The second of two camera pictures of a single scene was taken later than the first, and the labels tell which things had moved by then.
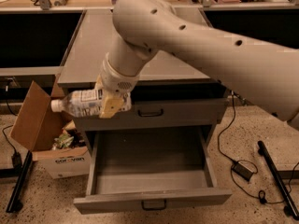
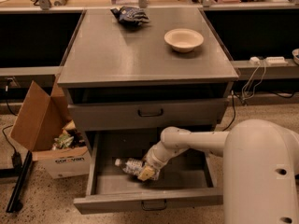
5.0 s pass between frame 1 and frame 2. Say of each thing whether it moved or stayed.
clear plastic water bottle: moved
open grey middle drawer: stayed
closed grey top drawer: stayed
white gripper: moved
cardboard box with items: stayed
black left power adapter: stayed
